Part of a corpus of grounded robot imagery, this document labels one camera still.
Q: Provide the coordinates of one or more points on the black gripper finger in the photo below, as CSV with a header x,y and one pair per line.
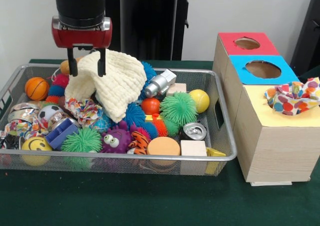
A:
x,y
73,61
102,61

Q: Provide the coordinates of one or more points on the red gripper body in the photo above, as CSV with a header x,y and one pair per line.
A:
x,y
81,38

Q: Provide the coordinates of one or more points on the brown plush toy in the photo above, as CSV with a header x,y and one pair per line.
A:
x,y
64,66

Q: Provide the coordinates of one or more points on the cream knitted cloth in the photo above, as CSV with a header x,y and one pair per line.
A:
x,y
115,83

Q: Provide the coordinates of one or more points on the polka dot cloth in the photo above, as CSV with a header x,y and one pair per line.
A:
x,y
295,99

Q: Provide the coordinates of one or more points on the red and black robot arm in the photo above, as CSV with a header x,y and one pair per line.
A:
x,y
80,3

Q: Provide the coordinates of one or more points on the clear mesh bin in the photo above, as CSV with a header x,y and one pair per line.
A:
x,y
125,164

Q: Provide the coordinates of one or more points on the wooden box with three holes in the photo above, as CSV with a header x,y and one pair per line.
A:
x,y
275,146

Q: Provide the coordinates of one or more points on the small orange basketball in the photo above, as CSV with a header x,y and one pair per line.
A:
x,y
36,88

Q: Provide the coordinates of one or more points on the green spiky ball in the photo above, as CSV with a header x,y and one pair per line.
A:
x,y
81,142
179,108

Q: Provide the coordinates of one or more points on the purple spiky ball with eyes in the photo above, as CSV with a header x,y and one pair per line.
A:
x,y
115,142

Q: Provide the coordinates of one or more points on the yellow smiley ball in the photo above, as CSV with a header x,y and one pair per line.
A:
x,y
36,151

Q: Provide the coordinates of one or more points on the plain yellow ball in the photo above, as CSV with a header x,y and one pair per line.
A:
x,y
199,100

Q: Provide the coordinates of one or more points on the black chair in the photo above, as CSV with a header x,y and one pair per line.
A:
x,y
310,35

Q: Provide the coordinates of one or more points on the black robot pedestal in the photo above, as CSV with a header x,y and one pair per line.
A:
x,y
150,25

